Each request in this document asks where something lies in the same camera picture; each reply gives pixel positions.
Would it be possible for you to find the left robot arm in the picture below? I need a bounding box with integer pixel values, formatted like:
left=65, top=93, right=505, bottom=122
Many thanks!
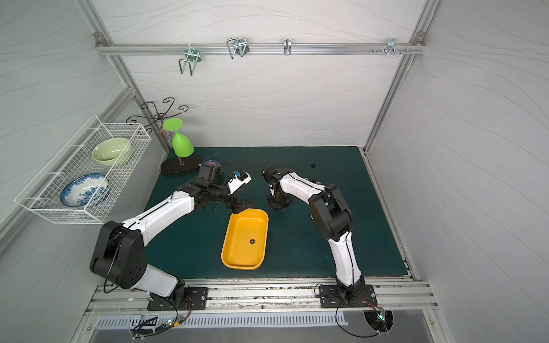
left=89, top=177, right=251, bottom=297

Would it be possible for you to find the metal hook middle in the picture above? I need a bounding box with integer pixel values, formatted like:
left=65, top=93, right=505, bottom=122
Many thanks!
left=226, top=37, right=250, bottom=59

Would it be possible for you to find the metal hook right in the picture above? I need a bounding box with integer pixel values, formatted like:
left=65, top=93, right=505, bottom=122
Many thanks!
left=372, top=39, right=409, bottom=56

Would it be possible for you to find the green plastic goblet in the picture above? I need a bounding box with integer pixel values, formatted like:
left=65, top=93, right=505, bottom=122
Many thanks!
left=163, top=118, right=194, bottom=158

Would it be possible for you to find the blue white patterned bowl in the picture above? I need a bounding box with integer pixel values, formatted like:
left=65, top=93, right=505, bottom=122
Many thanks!
left=60, top=173, right=110, bottom=208

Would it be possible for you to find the aluminium crossbar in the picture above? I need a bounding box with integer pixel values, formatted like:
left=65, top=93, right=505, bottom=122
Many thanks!
left=96, top=41, right=427, bottom=57

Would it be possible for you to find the white slotted cable duct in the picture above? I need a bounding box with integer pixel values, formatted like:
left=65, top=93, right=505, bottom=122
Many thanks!
left=95, top=312, right=348, bottom=330

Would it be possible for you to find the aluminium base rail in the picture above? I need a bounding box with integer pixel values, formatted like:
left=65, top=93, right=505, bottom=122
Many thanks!
left=84, top=277, right=439, bottom=316

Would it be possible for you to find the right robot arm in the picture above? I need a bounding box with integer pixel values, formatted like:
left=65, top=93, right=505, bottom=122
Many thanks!
left=262, top=167, right=365, bottom=301

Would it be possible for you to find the white wire basket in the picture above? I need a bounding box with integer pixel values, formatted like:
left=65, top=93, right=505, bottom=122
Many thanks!
left=14, top=116, right=152, bottom=224

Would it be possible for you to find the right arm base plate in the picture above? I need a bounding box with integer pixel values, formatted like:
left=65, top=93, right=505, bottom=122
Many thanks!
left=314, top=284, right=378, bottom=310

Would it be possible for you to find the light green bowl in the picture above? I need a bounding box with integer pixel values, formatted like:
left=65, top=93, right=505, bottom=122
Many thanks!
left=91, top=137, right=133, bottom=167

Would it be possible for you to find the black metal cup stand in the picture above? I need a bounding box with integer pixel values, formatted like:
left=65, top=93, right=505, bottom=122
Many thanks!
left=140, top=97, right=202, bottom=177

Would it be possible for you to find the metal bracket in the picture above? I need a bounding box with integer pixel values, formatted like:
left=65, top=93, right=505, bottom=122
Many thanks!
left=283, top=38, right=292, bottom=56

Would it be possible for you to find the metal hook left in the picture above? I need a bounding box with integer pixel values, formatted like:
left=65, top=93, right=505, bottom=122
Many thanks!
left=178, top=46, right=202, bottom=76

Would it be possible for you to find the metal hook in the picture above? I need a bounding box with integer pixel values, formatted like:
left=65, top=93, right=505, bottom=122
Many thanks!
left=178, top=46, right=202, bottom=76
left=372, top=39, right=409, bottom=56
left=226, top=37, right=250, bottom=59

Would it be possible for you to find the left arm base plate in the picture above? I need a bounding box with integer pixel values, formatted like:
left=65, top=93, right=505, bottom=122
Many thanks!
left=147, top=287, right=209, bottom=311

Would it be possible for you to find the yellow plastic storage box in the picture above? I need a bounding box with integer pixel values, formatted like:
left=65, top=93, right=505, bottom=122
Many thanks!
left=221, top=209, right=269, bottom=271

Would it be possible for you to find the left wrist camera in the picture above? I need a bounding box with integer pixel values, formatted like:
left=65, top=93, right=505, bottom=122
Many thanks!
left=227, top=169, right=252, bottom=194

